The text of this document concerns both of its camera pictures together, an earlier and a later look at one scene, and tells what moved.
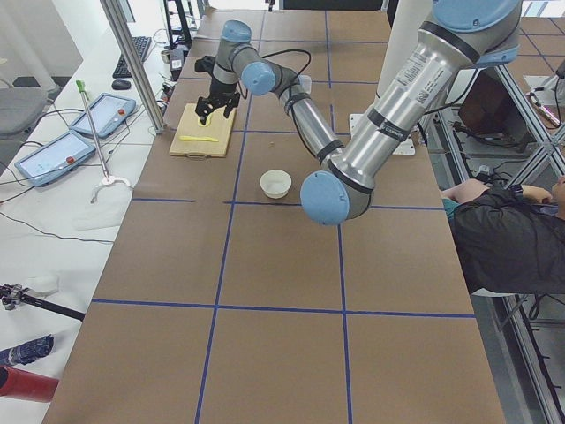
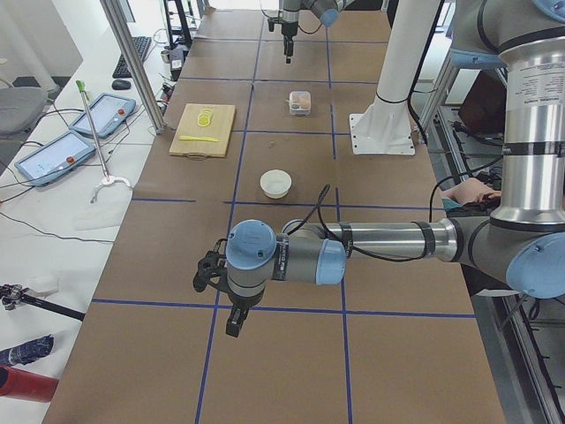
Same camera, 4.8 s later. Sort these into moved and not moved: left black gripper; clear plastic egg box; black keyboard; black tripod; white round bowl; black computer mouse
Moved: left black gripper; clear plastic egg box
Not moved: black keyboard; white round bowl; black tripod; black computer mouse
